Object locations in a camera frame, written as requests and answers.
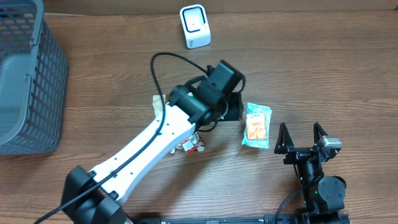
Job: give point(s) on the white barcode scanner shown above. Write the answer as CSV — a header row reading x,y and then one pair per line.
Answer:
x,y
195,26

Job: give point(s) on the teal orange snack packet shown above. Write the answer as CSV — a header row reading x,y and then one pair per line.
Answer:
x,y
256,133

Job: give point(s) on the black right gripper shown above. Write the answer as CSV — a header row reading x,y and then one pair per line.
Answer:
x,y
301,154

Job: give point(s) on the beige brown snack pouch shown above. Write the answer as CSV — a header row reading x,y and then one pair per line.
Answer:
x,y
157,103

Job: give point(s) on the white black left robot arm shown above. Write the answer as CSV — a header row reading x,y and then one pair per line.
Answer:
x,y
98,196

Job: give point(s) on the red snack bar packet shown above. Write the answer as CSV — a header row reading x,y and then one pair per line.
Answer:
x,y
193,143

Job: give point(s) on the grey plastic mesh basket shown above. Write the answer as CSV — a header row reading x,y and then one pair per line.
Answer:
x,y
34,75

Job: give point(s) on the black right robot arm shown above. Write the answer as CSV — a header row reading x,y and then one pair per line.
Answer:
x,y
323,196

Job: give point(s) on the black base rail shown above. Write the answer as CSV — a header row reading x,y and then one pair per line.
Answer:
x,y
266,219

